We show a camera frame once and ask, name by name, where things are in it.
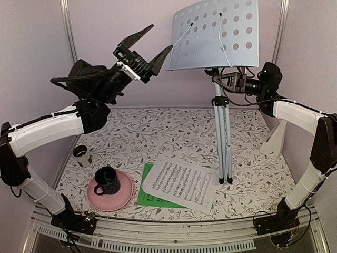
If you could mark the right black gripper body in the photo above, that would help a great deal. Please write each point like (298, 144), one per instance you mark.
(241, 86)

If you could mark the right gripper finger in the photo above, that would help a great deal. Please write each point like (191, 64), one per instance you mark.
(226, 76)
(225, 83)

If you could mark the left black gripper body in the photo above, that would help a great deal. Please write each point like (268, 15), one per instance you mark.
(133, 60)

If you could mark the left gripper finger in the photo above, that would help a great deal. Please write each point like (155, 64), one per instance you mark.
(157, 62)
(129, 41)

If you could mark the light blue music stand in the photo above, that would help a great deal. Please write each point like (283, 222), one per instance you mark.
(214, 35)

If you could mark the white sheet music page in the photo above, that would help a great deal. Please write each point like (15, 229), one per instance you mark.
(181, 182)

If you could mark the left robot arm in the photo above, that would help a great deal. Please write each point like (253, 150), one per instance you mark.
(96, 87)

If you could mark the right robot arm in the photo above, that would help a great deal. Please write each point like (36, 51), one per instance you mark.
(319, 124)

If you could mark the white wedge block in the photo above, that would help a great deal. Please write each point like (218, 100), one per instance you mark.
(273, 145)

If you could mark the small paper cup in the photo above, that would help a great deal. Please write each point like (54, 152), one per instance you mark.
(82, 156)

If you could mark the dark blue mug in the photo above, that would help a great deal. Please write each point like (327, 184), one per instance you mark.
(107, 181)

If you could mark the green sheet music page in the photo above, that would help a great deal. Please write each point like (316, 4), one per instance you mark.
(144, 195)

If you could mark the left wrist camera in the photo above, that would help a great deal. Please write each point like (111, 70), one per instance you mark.
(128, 71)

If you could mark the left aluminium post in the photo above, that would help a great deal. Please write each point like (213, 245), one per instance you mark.
(66, 17)

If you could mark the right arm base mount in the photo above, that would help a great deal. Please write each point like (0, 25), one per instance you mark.
(276, 222)

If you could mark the aluminium front rail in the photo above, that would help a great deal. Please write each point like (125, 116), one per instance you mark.
(121, 235)

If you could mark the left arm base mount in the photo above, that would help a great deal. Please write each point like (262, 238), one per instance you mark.
(69, 220)

